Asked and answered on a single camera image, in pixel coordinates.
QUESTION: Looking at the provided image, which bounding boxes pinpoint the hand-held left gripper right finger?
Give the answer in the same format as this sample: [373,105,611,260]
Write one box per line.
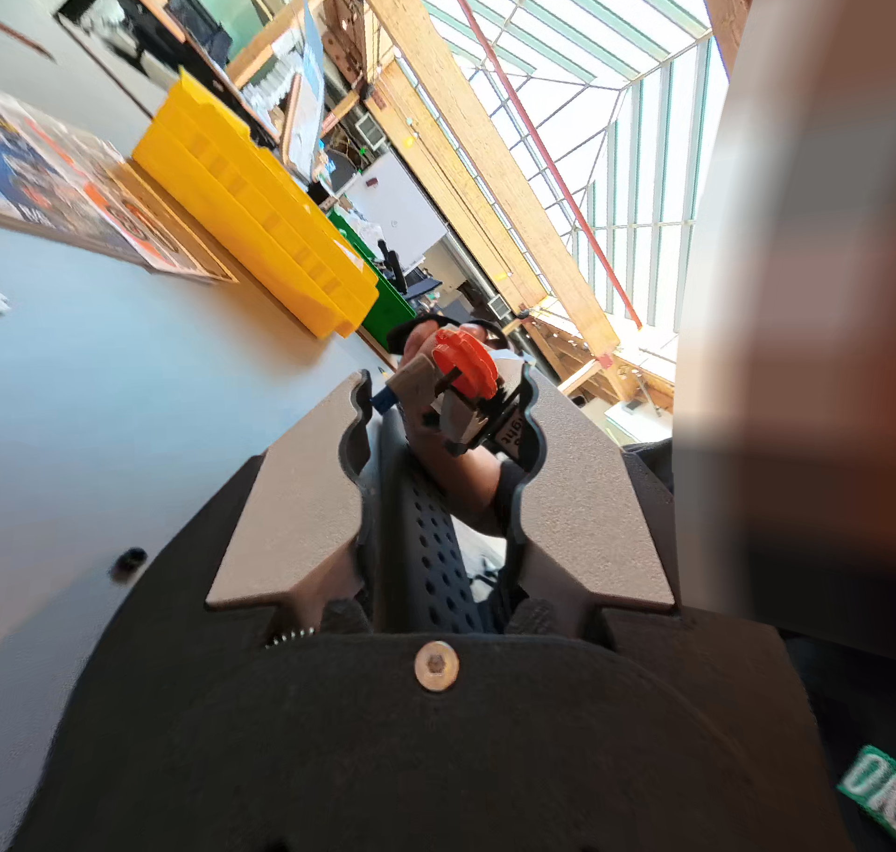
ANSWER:
[505,368,679,635]

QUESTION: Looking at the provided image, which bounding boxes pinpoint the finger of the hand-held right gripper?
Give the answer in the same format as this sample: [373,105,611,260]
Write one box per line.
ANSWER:
[441,393,481,447]

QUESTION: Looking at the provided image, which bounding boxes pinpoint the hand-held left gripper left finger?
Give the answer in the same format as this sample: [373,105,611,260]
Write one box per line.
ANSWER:
[205,369,373,632]

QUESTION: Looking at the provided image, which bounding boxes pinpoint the orange toy gear with axle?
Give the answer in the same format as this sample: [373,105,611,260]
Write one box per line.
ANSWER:
[432,327,500,403]

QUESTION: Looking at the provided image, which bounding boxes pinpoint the person's right forearm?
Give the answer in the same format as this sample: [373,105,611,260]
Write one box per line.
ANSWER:
[448,456,527,539]

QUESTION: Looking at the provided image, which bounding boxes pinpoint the grey desk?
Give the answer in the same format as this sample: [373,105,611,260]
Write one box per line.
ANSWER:
[0,0,407,748]

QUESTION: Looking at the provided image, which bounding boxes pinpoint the person's right hand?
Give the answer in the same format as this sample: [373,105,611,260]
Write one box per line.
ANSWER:
[400,320,494,496]

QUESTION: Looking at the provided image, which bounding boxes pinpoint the dark perforated chair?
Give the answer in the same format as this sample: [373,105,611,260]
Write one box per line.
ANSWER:
[364,404,491,635]

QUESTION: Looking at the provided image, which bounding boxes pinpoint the green storage bin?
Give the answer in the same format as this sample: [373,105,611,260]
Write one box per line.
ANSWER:
[328,208,418,350]

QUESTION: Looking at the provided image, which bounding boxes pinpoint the black office chair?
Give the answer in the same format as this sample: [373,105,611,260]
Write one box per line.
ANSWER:
[377,239,443,301]

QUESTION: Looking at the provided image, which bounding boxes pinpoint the white partition board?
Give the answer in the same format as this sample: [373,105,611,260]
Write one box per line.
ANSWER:
[343,152,450,266]

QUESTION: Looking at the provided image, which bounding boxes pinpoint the red ceiling pipe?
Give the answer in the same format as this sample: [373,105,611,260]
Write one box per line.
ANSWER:
[433,0,644,330]

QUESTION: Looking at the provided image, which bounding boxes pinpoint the stacked yellow storage bins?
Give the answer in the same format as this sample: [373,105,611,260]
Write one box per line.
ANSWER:
[132,68,380,340]

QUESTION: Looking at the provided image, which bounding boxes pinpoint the open building instruction booklet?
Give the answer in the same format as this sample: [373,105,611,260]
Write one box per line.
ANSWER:
[0,92,240,286]

